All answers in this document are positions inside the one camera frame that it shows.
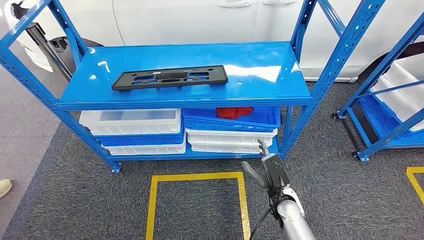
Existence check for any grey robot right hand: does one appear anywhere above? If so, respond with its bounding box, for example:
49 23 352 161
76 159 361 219
241 138 292 200

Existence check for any black plastic frame part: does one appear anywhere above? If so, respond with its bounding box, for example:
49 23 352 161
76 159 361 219
111 64 229 92

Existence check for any red plastic part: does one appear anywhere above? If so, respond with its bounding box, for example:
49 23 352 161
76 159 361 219
216 106 255 120

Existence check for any blue wheeled shelf rack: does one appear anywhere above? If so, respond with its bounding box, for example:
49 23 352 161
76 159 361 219
331 13 424 163

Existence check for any blue metal shelf rack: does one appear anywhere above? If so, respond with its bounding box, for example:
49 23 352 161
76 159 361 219
0 0 387 174

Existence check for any white plastic bin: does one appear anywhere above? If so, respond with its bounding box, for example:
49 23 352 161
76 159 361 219
184 128 278 147
188 140 274 155
102 139 187 157
78 108 182 137
379 53 424 92

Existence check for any blue plastic bin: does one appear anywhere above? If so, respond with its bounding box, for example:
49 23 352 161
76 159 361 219
359 96 424 148
182 106 282 133
96 127 186 147

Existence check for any yellow floor tape square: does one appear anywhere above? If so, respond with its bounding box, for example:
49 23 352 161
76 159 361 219
145 171 252 240

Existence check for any white car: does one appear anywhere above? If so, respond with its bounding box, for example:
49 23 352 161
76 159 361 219
3 0 424 84

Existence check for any beige shoe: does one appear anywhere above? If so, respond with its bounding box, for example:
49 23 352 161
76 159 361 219
0 178 13 199

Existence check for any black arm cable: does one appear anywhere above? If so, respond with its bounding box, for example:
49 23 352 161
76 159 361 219
248 198 279 240

